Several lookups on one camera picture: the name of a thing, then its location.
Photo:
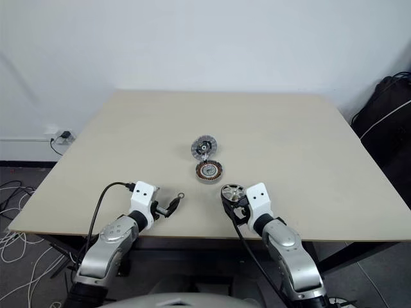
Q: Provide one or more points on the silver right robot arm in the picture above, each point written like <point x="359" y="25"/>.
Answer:
<point x="289" y="250"/>

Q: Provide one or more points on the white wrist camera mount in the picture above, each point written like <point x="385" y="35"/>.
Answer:
<point x="143" y="195"/>
<point x="258" y="199"/>

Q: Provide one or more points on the grey robot torso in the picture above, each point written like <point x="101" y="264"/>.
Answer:
<point x="199" y="295"/>

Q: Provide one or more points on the black plug adapter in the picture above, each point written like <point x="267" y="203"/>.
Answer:
<point x="66" y="134"/>

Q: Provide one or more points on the white wall socket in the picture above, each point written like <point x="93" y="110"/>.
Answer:
<point x="51" y="131"/>

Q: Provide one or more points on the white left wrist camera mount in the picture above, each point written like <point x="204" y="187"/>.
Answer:
<point x="143" y="195"/>

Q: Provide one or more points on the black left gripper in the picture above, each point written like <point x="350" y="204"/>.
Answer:
<point x="163" y="210"/>

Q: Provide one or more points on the motor stator with copper windings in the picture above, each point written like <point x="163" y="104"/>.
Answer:
<point x="208" y="171"/>

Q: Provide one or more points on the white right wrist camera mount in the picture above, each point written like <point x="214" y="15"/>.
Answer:
<point x="258" y="199"/>

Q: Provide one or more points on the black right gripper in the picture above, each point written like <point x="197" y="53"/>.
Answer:
<point x="241" y="214"/>

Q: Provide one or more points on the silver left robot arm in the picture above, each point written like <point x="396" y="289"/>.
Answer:
<point x="106" y="247"/>

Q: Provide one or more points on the black metal table frame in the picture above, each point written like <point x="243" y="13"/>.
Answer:
<point x="205" y="245"/>

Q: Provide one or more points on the silver spoked motor rotor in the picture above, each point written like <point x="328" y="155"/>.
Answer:
<point x="233" y="192"/>

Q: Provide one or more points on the black bag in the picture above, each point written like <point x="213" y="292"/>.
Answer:
<point x="388" y="128"/>

